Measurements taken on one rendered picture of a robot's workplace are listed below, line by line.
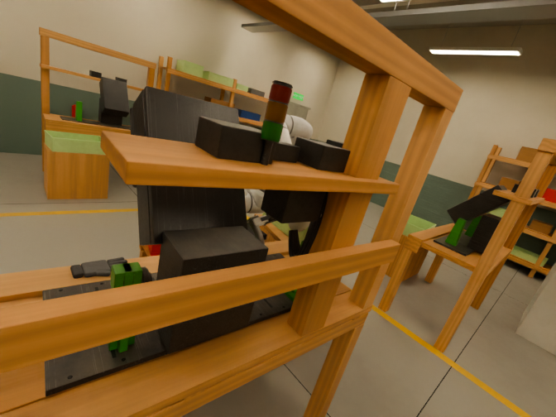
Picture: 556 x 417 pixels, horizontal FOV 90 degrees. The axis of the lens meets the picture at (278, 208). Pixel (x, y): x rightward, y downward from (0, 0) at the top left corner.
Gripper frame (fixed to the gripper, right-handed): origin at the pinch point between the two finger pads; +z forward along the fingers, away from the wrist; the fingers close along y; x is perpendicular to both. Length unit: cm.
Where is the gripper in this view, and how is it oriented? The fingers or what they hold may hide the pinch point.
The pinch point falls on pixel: (258, 222)
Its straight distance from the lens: 118.1
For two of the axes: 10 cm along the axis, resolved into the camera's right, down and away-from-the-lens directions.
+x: 4.1, 8.9, -1.8
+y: 4.4, -3.7, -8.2
